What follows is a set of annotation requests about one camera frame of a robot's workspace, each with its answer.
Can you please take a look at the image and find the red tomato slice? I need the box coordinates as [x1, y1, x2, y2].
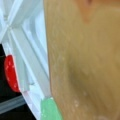
[4, 55, 20, 92]

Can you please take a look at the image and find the white divided round tray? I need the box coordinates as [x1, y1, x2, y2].
[0, 0, 51, 120]

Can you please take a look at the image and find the green lettuce piece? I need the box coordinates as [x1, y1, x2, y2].
[41, 98, 63, 120]

